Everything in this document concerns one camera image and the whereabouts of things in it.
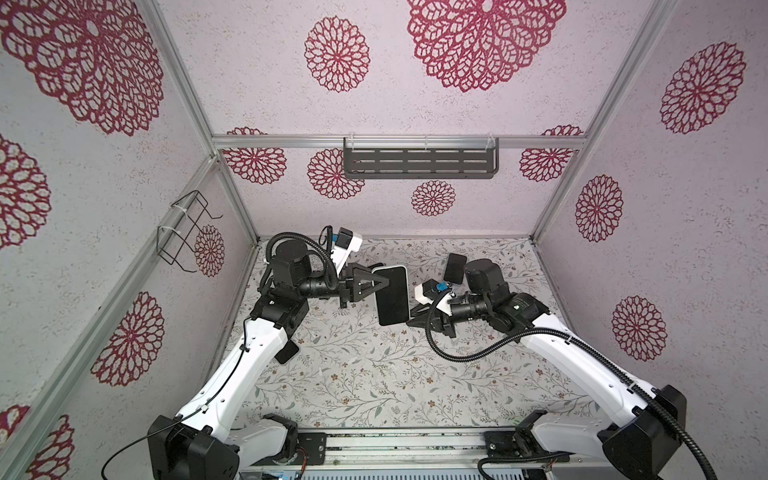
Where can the dark metal wall shelf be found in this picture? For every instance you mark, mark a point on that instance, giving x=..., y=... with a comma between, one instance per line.
x=425, y=163

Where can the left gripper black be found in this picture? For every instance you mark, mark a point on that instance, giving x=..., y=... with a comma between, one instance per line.
x=350, y=283

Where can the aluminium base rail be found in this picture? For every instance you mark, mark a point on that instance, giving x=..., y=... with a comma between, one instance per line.
x=462, y=447

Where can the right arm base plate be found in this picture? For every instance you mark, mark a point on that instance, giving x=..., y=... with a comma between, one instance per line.
x=513, y=446

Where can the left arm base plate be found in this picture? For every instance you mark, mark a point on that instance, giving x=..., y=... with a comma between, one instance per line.
x=310, y=450

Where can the black wire wall basket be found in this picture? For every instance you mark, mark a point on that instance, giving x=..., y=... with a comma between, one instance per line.
x=193, y=243

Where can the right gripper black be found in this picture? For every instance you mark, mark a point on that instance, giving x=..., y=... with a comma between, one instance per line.
x=440, y=323

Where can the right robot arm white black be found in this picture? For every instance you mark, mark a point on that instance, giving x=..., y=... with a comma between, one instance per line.
x=643, y=426

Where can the black phone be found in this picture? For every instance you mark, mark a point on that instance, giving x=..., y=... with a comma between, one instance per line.
x=392, y=301
x=455, y=268

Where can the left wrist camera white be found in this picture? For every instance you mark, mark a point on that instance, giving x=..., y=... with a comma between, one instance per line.
x=345, y=242

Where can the light blue phone case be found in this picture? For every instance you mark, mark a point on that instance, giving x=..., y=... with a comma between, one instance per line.
x=287, y=352

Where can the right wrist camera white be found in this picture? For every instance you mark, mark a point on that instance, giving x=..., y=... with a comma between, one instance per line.
x=434, y=293

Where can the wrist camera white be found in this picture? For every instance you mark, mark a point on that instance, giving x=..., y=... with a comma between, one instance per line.
x=434, y=293
x=345, y=242

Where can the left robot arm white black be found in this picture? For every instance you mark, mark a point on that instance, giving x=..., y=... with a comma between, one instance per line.
x=201, y=442

